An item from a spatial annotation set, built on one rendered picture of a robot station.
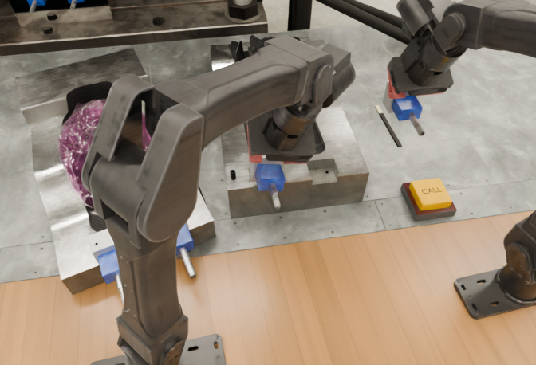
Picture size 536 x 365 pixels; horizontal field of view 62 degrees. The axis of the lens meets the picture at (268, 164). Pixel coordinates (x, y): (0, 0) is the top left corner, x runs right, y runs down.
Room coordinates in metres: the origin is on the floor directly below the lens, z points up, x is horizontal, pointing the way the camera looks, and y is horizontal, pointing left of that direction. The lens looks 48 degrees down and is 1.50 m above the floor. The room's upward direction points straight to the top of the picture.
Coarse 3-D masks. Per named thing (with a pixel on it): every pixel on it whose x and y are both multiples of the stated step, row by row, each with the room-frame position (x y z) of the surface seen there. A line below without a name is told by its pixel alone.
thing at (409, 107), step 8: (384, 96) 0.70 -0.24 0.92; (408, 96) 0.67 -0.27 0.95; (384, 104) 0.69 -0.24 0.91; (392, 104) 0.67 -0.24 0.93; (400, 104) 0.65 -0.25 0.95; (408, 104) 0.65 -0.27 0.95; (416, 104) 0.65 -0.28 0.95; (392, 112) 0.67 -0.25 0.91; (400, 112) 0.63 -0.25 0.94; (408, 112) 0.63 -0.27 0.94; (416, 112) 0.63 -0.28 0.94; (400, 120) 0.63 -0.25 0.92; (416, 120) 0.61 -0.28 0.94; (416, 128) 0.59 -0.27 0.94
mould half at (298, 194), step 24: (216, 48) 0.97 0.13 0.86; (336, 120) 0.67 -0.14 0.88; (240, 144) 0.60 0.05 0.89; (336, 144) 0.60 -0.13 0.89; (240, 168) 0.54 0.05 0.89; (288, 168) 0.54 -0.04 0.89; (360, 168) 0.54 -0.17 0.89; (240, 192) 0.49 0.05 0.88; (264, 192) 0.50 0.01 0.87; (288, 192) 0.50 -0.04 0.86; (312, 192) 0.51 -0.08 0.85; (336, 192) 0.52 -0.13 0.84; (360, 192) 0.53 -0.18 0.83; (240, 216) 0.49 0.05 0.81
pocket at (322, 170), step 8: (312, 160) 0.56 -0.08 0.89; (320, 160) 0.56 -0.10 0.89; (328, 160) 0.56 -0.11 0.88; (312, 168) 0.56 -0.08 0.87; (320, 168) 0.56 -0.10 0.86; (328, 168) 0.56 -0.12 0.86; (336, 168) 0.54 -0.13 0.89; (312, 176) 0.54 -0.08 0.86; (320, 176) 0.54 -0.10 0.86; (328, 176) 0.54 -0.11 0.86; (336, 176) 0.53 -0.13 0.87; (312, 184) 0.51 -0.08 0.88
